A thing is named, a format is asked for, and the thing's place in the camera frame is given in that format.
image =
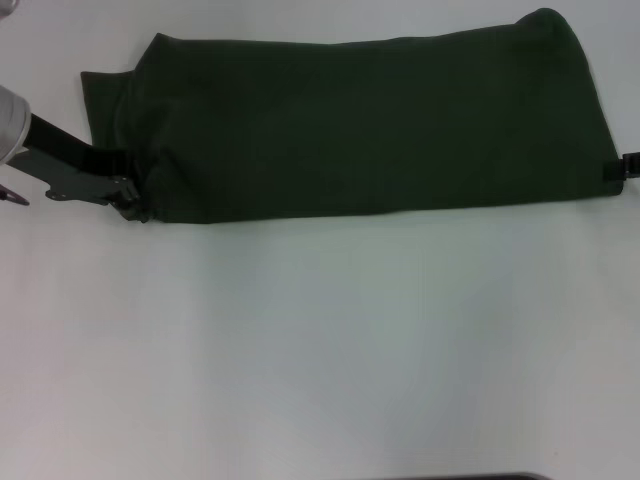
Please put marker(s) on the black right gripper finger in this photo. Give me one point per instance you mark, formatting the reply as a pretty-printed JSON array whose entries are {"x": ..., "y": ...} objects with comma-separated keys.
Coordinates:
[{"x": 622, "y": 167}]

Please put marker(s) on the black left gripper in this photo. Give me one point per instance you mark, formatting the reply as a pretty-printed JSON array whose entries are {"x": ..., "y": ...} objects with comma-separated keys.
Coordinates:
[{"x": 70, "y": 165}]

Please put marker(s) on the dark green FREE! t-shirt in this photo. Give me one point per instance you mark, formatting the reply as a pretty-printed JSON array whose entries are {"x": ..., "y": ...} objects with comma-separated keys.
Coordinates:
[{"x": 350, "y": 125}]

